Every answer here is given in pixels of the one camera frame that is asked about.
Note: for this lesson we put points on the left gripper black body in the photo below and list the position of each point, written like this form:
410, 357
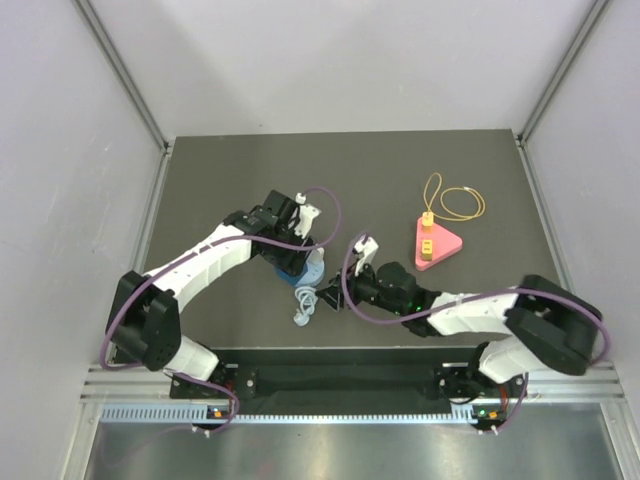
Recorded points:
285, 257

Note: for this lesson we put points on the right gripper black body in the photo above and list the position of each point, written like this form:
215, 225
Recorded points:
364, 286

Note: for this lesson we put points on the blue cube plug adapter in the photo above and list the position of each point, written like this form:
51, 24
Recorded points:
289, 279

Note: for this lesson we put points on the light blue round power strip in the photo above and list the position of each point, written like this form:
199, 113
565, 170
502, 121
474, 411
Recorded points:
305, 287

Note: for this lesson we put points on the yellow two-port USB charger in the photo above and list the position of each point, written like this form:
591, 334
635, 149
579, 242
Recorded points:
426, 250

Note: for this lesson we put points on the pink triangular power strip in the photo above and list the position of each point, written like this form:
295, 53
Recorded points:
446, 244

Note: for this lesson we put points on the yellow charger with cable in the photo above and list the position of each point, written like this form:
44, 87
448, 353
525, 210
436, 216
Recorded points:
426, 222

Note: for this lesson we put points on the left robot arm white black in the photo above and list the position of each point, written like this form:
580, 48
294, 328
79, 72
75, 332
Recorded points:
145, 318

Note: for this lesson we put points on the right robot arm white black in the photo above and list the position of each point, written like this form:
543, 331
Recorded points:
537, 324

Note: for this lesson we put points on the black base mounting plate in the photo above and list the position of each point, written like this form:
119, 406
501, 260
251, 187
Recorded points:
371, 380

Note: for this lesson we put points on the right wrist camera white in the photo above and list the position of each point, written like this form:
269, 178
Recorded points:
365, 250

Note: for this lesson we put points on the slotted cable duct rail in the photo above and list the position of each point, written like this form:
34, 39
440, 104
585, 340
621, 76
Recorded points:
209, 414

